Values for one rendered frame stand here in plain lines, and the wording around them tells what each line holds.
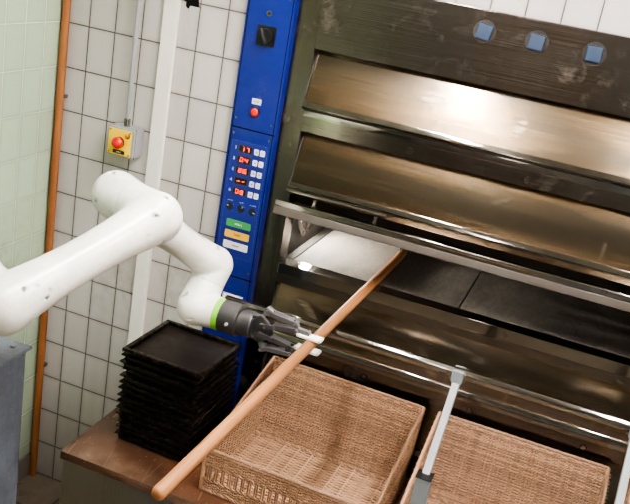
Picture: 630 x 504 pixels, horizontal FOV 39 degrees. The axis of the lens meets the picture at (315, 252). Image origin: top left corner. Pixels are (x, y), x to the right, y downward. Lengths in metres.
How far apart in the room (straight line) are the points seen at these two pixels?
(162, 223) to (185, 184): 0.99
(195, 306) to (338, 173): 0.67
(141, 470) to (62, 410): 0.84
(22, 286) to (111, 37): 1.37
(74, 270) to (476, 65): 1.32
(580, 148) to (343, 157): 0.72
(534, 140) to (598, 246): 0.36
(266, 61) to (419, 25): 0.49
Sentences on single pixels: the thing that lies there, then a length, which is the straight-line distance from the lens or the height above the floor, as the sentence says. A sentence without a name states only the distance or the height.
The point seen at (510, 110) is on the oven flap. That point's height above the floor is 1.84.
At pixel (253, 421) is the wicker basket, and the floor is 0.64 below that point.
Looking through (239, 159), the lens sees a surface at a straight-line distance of 2.90.
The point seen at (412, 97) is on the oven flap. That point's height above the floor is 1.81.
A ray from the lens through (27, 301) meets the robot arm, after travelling 1.93.
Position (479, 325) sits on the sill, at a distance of 2.83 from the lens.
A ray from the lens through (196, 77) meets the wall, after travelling 2.96.
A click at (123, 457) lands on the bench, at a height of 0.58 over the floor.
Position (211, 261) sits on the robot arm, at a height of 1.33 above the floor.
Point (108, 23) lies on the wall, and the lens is 3.11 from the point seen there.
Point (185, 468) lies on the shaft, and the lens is 1.82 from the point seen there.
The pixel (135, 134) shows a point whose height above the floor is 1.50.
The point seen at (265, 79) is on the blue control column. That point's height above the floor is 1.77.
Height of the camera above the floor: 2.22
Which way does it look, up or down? 20 degrees down
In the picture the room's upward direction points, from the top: 10 degrees clockwise
